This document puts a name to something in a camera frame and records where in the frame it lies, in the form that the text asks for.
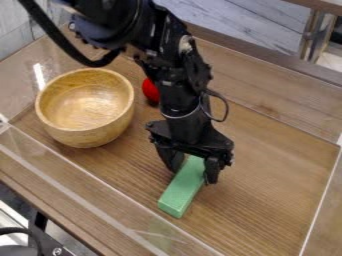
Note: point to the black table clamp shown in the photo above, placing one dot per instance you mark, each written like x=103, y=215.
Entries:
x=50, y=245

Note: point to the metal table leg background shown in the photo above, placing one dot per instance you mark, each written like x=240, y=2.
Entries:
x=317, y=34

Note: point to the green rectangular block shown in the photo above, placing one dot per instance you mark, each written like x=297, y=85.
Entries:
x=181, y=191

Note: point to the wooden brown bowl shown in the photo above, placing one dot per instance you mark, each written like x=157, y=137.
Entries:
x=86, y=107

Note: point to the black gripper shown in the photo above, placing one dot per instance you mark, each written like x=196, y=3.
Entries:
x=192, y=135

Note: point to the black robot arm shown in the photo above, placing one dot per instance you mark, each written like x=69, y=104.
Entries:
x=143, y=30

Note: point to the red plush strawberry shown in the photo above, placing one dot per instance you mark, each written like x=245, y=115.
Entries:
x=150, y=91

